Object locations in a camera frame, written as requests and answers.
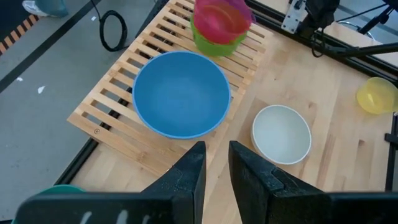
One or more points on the black tripod rod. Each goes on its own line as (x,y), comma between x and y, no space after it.
(367,49)

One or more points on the person's shoe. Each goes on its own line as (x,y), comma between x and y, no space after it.
(43,7)

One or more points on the wooden slatted shelf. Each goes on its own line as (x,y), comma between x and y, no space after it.
(118,130)

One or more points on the large white bowl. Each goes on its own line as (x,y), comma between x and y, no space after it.
(281,133)

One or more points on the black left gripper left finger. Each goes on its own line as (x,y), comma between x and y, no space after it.
(180,193)

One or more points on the large teal bowl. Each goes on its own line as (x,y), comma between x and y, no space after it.
(62,188)

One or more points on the orange bowl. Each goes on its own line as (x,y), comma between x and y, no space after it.
(214,48)

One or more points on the silver arm base bracket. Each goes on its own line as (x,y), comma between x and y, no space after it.
(292,17)

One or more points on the small yellow bowl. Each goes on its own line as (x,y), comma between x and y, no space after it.
(377,96)

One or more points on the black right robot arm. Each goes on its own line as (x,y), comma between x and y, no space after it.
(320,12)

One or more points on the large blue bowl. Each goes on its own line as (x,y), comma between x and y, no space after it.
(182,93)

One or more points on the small purple bowl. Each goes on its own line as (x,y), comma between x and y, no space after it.
(245,9)

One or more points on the small pink bowl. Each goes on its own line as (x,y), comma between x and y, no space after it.
(217,21)

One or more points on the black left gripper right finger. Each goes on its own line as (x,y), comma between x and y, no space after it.
(264,196)

